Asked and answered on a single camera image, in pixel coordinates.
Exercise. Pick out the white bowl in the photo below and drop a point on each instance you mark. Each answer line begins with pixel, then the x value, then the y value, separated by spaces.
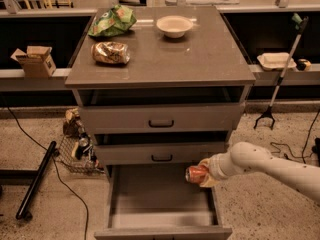
pixel 174 26

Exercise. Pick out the wire basket with items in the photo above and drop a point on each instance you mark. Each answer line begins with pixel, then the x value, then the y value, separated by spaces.
pixel 76 150

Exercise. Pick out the bottom drawer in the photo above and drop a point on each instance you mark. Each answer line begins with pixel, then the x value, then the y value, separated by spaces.
pixel 155 202

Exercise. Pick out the white takeout tray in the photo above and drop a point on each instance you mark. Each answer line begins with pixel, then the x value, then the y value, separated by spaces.
pixel 275 61

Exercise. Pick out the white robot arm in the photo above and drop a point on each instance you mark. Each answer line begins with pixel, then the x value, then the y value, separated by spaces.
pixel 244 158

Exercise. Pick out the drawer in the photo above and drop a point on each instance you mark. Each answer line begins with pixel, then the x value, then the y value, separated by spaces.
pixel 155 202
pixel 159 147
pixel 179 109

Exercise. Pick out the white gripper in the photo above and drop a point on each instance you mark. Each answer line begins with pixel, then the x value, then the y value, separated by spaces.
pixel 216 166

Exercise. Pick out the grey drawer cabinet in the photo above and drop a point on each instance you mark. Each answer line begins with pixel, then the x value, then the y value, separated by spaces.
pixel 205 56

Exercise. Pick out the green chip bag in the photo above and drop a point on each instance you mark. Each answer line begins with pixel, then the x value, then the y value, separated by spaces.
pixel 116 21

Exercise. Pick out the middle drawer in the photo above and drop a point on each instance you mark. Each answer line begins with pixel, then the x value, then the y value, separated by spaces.
pixel 159 147

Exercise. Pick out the cardboard box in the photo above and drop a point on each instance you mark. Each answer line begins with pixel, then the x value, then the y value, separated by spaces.
pixel 36 62

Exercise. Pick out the grabber reach tool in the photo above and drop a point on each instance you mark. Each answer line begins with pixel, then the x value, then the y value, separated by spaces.
pixel 300 25

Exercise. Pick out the top drawer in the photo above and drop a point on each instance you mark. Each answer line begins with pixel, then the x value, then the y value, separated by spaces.
pixel 179 109

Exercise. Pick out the yellow tape measure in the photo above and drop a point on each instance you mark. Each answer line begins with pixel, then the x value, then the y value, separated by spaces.
pixel 303 65

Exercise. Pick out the brown snack bag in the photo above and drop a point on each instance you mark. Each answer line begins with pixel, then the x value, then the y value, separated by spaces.
pixel 110 52

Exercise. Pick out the black metal leg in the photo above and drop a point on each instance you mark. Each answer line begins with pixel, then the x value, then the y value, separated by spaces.
pixel 23 211

